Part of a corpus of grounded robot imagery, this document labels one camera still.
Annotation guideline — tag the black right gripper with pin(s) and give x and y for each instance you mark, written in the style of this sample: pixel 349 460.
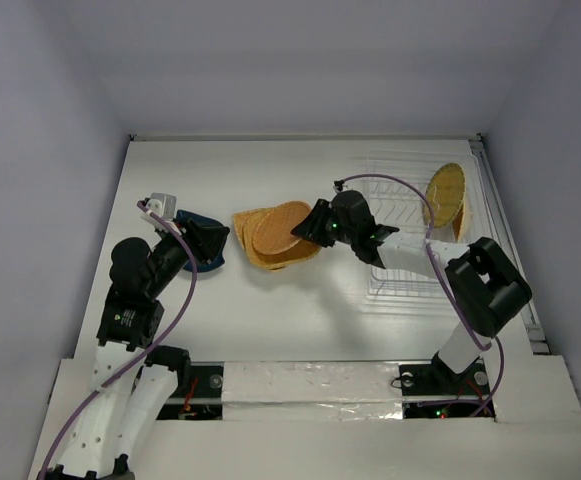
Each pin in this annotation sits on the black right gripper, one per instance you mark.
pixel 323 226

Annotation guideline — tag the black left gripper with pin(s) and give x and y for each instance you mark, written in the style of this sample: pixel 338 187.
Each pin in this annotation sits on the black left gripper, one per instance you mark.
pixel 208 238

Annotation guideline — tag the dark blue plate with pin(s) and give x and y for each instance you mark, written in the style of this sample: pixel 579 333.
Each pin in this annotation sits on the dark blue plate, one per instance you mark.
pixel 206 238

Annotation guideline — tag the rounded square woven plate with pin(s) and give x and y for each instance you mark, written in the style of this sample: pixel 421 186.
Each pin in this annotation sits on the rounded square woven plate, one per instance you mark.
pixel 302 251

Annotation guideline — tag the triangular woven orange plate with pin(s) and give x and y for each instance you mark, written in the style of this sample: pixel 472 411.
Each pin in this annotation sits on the triangular woven orange plate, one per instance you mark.
pixel 240 220

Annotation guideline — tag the round orange woven plate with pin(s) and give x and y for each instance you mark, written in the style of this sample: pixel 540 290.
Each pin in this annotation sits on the round orange woven plate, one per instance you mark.
pixel 273 234

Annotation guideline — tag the round bamboo green-rimmed plate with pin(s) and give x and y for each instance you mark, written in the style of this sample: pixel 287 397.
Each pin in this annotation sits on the round bamboo green-rimmed plate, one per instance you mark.
pixel 446 195

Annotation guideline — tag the small orange woven plate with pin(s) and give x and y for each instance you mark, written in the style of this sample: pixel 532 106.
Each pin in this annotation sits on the small orange woven plate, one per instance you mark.
pixel 462 222

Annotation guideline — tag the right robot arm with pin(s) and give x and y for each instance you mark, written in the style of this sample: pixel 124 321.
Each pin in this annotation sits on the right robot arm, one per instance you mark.
pixel 485 289

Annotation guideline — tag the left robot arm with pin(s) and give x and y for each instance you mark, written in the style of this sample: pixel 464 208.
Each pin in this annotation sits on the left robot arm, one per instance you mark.
pixel 134 373

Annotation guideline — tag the foil covered front bar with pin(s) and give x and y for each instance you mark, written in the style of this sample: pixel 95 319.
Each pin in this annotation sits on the foil covered front bar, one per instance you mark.
pixel 310 391

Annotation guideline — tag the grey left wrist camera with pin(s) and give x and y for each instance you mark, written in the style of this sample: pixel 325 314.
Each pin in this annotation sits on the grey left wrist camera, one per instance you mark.
pixel 158 205

